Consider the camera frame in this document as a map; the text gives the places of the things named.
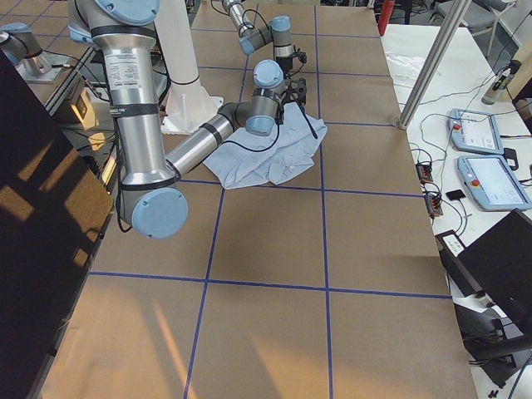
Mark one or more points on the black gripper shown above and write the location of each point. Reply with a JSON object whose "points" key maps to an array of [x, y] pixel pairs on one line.
{"points": [[286, 65], [278, 113]]}

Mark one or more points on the light blue button shirt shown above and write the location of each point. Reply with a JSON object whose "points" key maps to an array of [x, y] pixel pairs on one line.
{"points": [[245, 160]]}

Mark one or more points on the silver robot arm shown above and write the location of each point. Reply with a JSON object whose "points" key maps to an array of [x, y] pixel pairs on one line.
{"points": [[138, 82], [277, 31]]}

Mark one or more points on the white central mounting column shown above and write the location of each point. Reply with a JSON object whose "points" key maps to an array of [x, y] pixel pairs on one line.
{"points": [[188, 104]]}

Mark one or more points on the clear plastic bag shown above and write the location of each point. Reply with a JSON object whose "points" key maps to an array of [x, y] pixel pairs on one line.
{"points": [[404, 70]]}

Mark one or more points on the red cylinder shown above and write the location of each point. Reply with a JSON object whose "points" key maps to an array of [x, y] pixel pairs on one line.
{"points": [[385, 16]]}

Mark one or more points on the black orange adapter box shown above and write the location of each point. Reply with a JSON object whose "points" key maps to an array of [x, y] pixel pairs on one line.
{"points": [[424, 172]]}

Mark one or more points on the upper blue teach pendant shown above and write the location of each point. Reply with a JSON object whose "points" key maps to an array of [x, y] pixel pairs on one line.
{"points": [[475, 132]]}

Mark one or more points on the blue teach pendant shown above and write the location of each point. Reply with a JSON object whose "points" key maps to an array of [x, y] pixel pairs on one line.
{"points": [[475, 132], [491, 183]]}

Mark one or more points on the lower blue teach pendant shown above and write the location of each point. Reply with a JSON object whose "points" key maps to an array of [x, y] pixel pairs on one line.
{"points": [[491, 183]]}

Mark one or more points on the small black box with label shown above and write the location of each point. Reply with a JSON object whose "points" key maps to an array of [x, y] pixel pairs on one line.
{"points": [[450, 242]]}

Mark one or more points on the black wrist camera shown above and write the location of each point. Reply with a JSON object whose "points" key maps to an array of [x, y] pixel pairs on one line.
{"points": [[301, 56], [299, 91]]}

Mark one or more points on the aluminium frame post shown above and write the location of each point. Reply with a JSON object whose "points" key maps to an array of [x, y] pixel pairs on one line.
{"points": [[438, 49]]}

